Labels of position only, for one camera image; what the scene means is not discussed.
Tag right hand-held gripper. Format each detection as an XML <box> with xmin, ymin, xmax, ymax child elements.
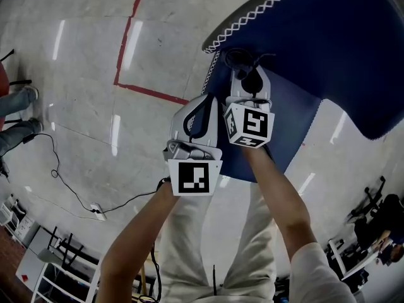
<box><xmin>222</xmin><ymin>66</ymin><xmax>276</xmax><ymax>150</ymax></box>

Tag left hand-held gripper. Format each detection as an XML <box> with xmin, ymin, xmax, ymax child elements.
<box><xmin>162</xmin><ymin>93</ymin><xmax>224</xmax><ymax>198</ymax></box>

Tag dark blue cloth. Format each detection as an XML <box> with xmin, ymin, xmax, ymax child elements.
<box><xmin>201</xmin><ymin>0</ymin><xmax>404</xmax><ymax>184</ymax></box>

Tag person's right forearm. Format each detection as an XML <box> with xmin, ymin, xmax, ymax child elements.
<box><xmin>242</xmin><ymin>143</ymin><xmax>319</xmax><ymax>260</ymax></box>

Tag person's left forearm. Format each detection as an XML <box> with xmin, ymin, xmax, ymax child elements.
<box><xmin>98</xmin><ymin>183</ymin><xmax>183</xmax><ymax>303</ymax></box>

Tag pink fabric chair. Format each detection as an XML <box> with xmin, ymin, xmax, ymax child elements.
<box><xmin>0</xmin><ymin>49</ymin><xmax>32</xmax><ymax>132</ymax></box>

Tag red floor tape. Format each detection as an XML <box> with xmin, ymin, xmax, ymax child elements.
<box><xmin>113</xmin><ymin>0</ymin><xmax>190</xmax><ymax>105</ymax></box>

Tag person's white trousers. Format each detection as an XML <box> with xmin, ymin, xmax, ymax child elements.
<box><xmin>157</xmin><ymin>175</ymin><xmax>279</xmax><ymax>303</ymax></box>

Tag white power strip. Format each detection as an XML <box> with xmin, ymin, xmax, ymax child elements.
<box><xmin>90</xmin><ymin>202</ymin><xmax>108</xmax><ymax>222</ymax></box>

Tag black stool frames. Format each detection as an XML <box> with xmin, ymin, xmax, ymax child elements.
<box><xmin>47</xmin><ymin>225</ymin><xmax>85</xmax><ymax>274</ymax></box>

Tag white open shelf unit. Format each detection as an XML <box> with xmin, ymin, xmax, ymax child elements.
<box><xmin>31</xmin><ymin>257</ymin><xmax>102</xmax><ymax>303</ymax></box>

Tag person's white sleeve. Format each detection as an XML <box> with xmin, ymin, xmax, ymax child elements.
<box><xmin>288</xmin><ymin>241</ymin><xmax>359</xmax><ymax>303</ymax></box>

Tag white storage cart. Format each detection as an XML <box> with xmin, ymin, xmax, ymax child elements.
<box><xmin>0</xmin><ymin>194</ymin><xmax>35</xmax><ymax>242</ymax></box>

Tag white desk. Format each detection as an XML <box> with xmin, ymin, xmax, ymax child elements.
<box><xmin>328</xmin><ymin>238</ymin><xmax>379</xmax><ymax>280</ymax></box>

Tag white side table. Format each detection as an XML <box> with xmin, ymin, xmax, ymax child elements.
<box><xmin>15</xmin><ymin>225</ymin><xmax>48</xmax><ymax>283</ymax></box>

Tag black floor cable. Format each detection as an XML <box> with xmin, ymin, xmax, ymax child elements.
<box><xmin>21</xmin><ymin>133</ymin><xmax>165</xmax><ymax>215</ymax></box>

